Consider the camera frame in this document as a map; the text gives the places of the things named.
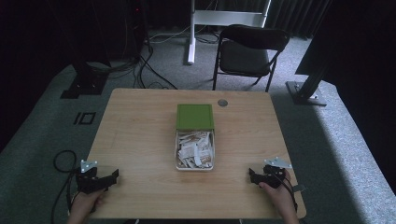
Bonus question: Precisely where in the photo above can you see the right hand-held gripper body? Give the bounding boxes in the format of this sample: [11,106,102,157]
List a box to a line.
[262,156,293,189]

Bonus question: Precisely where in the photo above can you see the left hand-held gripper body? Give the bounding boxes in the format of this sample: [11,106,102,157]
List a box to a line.
[75,159,109,194]

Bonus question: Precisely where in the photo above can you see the person's left hand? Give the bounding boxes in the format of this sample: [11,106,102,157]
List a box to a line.
[72,189,106,217]

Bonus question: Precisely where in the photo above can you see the person's right hand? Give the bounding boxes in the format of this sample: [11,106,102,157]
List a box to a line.
[259,169,296,214]

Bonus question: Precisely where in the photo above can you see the pile of paper packets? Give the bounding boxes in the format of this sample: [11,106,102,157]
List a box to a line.
[177,131,214,169]

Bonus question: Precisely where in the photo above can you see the clear box of packets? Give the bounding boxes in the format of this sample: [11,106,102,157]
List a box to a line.
[174,128,216,172]

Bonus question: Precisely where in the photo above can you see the green box lid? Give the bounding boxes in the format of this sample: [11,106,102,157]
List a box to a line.
[175,103,216,132]

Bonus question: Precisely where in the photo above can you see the black stand with metal foot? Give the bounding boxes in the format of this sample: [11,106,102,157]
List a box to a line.
[285,62,331,107]

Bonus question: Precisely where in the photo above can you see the black stand with flat base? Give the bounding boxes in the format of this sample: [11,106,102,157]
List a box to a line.
[60,60,110,100]

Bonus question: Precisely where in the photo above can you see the black folding chair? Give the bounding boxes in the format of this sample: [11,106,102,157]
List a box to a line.
[212,23,290,93]

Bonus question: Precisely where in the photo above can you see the dark monitor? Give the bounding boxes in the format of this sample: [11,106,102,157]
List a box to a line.
[294,0,335,77]

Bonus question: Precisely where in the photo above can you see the black computer tower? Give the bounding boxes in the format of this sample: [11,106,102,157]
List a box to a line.
[122,0,149,59]

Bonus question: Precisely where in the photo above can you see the dark curtain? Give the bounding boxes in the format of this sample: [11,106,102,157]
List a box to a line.
[267,0,328,39]

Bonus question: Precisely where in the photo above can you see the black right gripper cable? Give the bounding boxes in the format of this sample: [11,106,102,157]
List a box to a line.
[273,172,299,213]

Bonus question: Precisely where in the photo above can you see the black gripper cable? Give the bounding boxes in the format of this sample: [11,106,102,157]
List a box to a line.
[50,149,79,224]
[273,172,299,213]

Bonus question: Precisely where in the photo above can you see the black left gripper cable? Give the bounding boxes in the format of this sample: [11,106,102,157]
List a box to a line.
[50,149,79,224]

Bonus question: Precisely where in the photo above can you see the black floor cables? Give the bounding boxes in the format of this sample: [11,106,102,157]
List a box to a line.
[87,43,179,91]

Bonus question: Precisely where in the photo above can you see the white floor cables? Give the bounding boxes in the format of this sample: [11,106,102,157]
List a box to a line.
[148,24,219,45]

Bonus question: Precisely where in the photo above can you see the white metal stand frame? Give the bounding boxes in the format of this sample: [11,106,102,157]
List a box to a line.
[186,0,273,65]

